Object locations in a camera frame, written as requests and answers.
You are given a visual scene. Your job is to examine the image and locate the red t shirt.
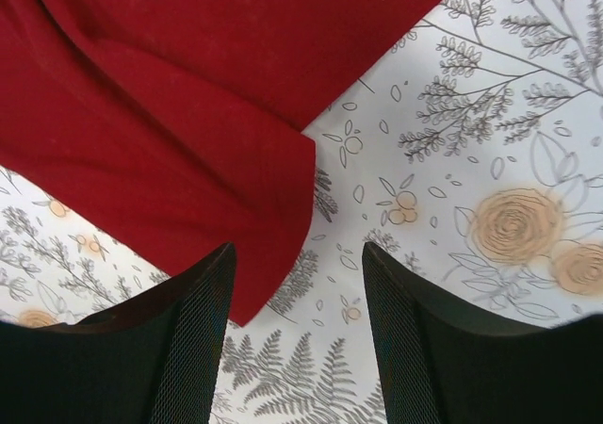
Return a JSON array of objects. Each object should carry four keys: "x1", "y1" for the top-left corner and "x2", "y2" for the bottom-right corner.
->
[{"x1": 1, "y1": 0, "x2": 441, "y2": 325}]

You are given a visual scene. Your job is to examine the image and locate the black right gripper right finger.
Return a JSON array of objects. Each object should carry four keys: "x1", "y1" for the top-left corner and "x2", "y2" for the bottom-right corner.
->
[{"x1": 362, "y1": 242, "x2": 602, "y2": 424}]

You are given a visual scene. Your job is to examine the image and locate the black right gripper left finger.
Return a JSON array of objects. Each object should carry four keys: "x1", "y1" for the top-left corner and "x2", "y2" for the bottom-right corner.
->
[{"x1": 1, "y1": 244, "x2": 236, "y2": 423}]

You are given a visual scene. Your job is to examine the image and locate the floral tablecloth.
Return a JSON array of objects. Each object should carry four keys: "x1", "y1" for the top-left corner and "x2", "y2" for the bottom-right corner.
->
[{"x1": 1, "y1": 0, "x2": 602, "y2": 423}]

